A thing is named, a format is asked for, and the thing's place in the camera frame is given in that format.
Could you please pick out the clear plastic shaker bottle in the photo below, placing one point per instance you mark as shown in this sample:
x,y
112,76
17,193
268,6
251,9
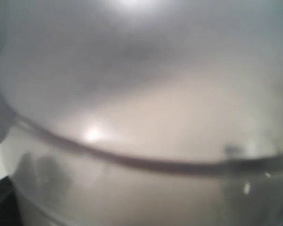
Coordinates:
x,y
144,112

